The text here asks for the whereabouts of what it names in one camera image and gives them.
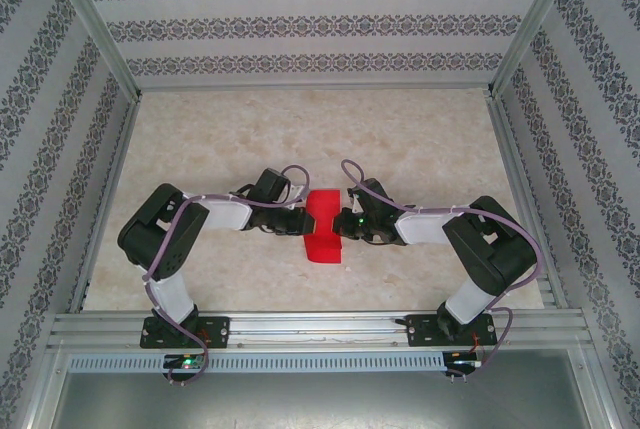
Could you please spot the red square paper sheet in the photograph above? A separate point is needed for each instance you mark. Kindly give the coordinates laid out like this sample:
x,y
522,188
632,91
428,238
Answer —
x,y
322,249

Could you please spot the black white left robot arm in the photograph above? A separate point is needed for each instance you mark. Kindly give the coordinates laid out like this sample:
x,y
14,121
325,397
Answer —
x,y
150,239

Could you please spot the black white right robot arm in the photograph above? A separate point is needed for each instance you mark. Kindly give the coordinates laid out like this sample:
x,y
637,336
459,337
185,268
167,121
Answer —
x,y
495,249

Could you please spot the grey metal panel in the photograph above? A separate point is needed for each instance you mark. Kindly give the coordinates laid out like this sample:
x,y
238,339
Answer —
x,y
320,401

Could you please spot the metal clamp with wood bracket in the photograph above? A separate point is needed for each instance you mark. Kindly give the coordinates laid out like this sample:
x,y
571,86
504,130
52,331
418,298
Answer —
x,y
355,201

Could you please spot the aluminium mounting rail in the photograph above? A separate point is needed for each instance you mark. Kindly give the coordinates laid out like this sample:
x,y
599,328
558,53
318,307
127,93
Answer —
x,y
320,331

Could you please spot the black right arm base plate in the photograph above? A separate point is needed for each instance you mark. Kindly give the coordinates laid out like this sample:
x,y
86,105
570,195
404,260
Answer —
x,y
422,331

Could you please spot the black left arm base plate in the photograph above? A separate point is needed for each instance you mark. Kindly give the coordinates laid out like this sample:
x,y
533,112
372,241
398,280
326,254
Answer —
x,y
220,331

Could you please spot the aluminium back rail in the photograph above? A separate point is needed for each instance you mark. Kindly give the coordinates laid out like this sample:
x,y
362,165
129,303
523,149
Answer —
x,y
315,85

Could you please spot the aluminium right side rail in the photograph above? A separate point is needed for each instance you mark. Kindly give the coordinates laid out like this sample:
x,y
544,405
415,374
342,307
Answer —
x,y
527,199

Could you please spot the aluminium left side rail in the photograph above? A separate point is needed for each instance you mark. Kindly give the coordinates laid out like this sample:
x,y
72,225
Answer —
x,y
107,199

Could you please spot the aluminium right frame post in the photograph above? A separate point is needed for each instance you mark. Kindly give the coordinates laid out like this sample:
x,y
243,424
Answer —
x,y
531,19

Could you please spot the aluminium frame post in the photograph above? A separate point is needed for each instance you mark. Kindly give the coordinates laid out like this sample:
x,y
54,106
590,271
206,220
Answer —
x,y
531,19
95,19

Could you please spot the aluminium left frame post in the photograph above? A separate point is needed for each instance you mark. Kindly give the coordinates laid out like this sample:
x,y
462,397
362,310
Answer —
x,y
95,19

